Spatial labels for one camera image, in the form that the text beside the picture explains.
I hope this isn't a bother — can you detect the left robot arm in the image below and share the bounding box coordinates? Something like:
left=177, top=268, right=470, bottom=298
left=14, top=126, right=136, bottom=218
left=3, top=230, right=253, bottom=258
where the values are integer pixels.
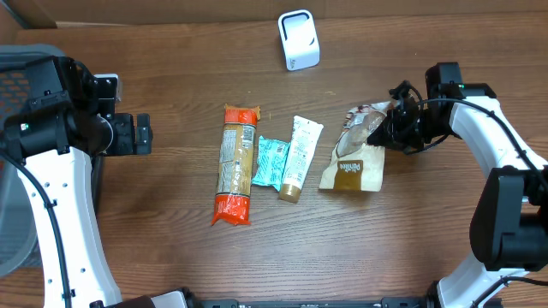
left=1, top=56, right=188, bottom=307

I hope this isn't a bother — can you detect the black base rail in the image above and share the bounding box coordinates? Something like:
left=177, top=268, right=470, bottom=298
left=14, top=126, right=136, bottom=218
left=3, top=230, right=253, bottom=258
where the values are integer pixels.
left=187, top=297, right=440, bottom=308

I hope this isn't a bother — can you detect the teal snack packet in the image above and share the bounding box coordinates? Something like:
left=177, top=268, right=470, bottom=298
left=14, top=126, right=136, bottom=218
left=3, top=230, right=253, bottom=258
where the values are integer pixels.
left=252, top=136, right=289, bottom=192

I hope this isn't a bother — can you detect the white cream tube gold cap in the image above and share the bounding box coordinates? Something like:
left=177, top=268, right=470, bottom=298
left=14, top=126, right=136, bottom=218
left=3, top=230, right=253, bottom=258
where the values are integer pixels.
left=279, top=115, right=324, bottom=203

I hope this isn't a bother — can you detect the orange spaghetti packet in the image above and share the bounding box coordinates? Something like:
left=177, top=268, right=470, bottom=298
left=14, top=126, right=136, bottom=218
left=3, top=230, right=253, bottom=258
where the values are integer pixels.
left=211, top=104, right=260, bottom=225

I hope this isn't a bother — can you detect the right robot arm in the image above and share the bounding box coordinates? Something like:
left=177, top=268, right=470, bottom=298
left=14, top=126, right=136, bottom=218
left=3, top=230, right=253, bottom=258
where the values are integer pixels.
left=366, top=62, right=547, bottom=308

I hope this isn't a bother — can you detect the grey plastic mesh basket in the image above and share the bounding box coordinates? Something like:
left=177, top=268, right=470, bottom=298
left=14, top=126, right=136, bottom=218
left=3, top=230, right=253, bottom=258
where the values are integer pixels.
left=1, top=44, right=64, bottom=276

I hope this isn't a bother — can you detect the white barcode scanner stand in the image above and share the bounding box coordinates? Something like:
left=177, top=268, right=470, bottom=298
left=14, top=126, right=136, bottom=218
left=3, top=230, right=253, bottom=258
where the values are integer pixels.
left=277, top=9, right=320, bottom=71

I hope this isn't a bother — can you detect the beige PanTree snack pouch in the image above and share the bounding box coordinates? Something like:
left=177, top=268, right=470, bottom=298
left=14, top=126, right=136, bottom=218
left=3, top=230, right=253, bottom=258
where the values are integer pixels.
left=319, top=101, right=392, bottom=192

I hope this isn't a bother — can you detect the cardboard back panel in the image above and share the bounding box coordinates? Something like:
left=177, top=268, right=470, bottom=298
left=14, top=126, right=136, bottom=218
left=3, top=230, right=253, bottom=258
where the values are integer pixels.
left=7, top=0, right=547, bottom=28

